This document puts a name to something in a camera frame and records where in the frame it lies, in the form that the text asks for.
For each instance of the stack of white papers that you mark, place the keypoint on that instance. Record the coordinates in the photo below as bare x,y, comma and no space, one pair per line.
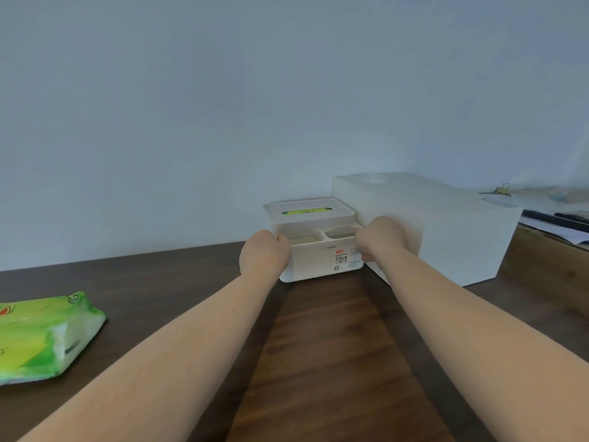
552,209

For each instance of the white tissue organizer box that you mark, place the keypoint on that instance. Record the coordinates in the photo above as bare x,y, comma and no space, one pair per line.
317,241

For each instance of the black pen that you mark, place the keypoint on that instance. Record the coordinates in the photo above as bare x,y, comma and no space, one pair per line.
570,218

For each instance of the large white plastic box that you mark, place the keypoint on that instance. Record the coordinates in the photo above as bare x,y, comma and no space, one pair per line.
437,225

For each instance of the person's right fingers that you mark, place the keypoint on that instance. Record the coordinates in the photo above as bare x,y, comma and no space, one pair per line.
363,243

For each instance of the green tissue packet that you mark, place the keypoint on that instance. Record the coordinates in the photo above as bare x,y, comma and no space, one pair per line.
39,338

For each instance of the person's right forearm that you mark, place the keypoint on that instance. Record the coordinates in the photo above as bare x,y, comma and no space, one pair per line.
483,336

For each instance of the person's left forearm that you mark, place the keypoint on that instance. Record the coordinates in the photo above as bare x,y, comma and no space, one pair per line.
156,363

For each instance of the person's left fingers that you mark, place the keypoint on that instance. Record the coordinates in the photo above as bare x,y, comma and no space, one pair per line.
281,241

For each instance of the person's left hand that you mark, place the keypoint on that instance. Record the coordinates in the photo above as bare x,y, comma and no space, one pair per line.
262,257

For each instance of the person's right hand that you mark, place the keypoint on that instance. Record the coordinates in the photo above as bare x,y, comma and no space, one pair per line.
384,237

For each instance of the gold binder clip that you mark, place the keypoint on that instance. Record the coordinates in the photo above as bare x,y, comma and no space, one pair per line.
504,188

